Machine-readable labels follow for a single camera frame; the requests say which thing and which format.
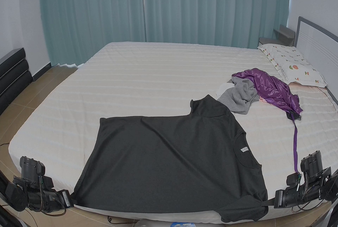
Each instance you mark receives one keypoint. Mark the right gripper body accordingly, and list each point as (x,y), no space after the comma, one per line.
(286,198)

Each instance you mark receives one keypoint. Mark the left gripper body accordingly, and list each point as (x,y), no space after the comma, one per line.
(50,200)

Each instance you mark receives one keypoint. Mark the black T-shirt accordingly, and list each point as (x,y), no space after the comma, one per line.
(163,162)

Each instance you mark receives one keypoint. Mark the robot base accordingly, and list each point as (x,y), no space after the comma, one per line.
(158,223)

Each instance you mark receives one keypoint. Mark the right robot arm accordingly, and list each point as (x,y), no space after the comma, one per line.
(313,167)

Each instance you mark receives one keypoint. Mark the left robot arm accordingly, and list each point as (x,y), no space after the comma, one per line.
(29,170)

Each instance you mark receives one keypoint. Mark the bed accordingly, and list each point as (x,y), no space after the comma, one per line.
(145,75)

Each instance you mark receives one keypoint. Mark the pink garment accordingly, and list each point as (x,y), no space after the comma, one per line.
(265,100)

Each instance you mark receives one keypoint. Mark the grey garment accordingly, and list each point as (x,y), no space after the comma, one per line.
(240,99)

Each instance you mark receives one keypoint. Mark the purple satin garment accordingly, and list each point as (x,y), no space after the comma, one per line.
(272,88)

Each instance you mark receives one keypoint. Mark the white garment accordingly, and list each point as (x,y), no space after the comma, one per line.
(223,89)

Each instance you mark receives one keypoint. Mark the black chest of drawers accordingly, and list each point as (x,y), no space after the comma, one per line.
(13,75)

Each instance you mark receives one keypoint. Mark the white printed pillow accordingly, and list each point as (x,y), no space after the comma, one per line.
(293,64)

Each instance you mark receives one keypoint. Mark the grey bedside table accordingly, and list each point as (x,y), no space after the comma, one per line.
(284,34)

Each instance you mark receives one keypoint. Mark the blue-green curtain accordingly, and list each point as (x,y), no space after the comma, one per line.
(219,1)
(92,9)

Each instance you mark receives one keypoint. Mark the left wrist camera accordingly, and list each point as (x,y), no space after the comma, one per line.
(47,183)

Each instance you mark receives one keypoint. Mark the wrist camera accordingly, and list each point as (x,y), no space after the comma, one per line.
(293,179)
(47,183)

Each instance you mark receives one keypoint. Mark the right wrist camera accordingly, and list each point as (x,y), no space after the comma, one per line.
(293,179)

